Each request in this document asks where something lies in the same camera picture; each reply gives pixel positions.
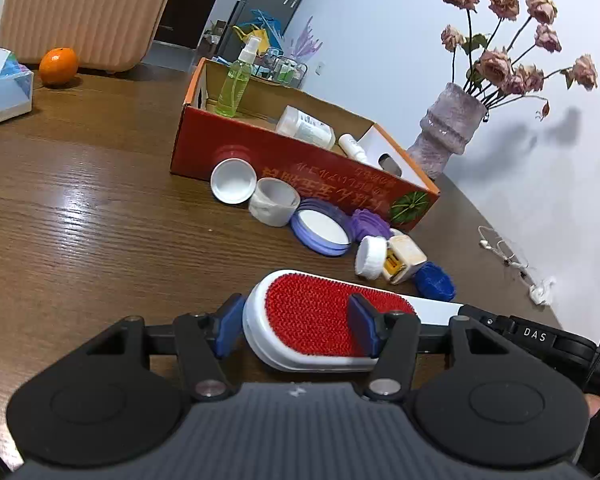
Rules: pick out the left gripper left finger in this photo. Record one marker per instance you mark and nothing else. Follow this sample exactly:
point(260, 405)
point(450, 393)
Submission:
point(201, 342)

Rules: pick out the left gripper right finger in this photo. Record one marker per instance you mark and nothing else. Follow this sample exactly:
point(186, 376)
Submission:
point(392, 340)

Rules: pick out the white round puck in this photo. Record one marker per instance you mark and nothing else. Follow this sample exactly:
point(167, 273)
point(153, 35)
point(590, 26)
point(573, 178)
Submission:
point(370, 257)

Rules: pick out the red white lint brush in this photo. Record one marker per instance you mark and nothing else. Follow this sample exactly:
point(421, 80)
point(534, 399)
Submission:
point(297, 322)

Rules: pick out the purple round lid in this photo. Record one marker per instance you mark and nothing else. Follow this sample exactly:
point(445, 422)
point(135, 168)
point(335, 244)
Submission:
point(322, 227)

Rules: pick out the blue ridged cap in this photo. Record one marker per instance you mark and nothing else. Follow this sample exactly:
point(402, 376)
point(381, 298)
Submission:
point(433, 283)

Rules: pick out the beige plug adapter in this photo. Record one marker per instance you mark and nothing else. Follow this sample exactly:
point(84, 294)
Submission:
point(403, 259)

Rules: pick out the crumpled white tissue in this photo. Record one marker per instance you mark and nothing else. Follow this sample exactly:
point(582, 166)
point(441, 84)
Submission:
point(542, 294)

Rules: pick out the purple ridged cap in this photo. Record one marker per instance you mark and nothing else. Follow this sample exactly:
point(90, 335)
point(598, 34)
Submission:
point(366, 223)

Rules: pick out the white round lid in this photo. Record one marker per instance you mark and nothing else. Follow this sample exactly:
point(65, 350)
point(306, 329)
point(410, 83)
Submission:
point(233, 181)

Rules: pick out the small white tube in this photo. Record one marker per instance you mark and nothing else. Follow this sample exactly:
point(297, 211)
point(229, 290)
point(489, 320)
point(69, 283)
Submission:
point(352, 149)

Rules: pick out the pink textured vase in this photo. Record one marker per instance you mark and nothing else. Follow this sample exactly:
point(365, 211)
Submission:
point(446, 129)

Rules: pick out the red cardboard box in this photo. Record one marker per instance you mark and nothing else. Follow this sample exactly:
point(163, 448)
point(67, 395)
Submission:
point(390, 183)

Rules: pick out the white plastic bottle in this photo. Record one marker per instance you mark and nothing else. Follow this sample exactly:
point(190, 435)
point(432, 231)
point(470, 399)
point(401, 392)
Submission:
point(303, 127)

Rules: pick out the green spray bottle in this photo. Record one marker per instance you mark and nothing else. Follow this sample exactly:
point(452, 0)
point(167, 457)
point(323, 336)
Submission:
point(237, 79)

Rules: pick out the orange fruit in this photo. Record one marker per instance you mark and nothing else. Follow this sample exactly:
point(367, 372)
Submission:
point(58, 67)

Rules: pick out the yellow blue bags pile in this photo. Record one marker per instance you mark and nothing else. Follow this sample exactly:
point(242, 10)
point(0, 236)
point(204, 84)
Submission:
point(265, 27)

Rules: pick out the blue tissue box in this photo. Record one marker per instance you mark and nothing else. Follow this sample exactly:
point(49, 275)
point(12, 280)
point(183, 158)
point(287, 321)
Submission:
point(16, 87)

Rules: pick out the pink suitcase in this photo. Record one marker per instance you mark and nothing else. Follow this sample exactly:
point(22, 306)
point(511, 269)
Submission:
point(109, 35)

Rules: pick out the dark entrance door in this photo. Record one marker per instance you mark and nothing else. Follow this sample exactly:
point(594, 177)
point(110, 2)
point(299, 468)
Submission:
point(183, 22)

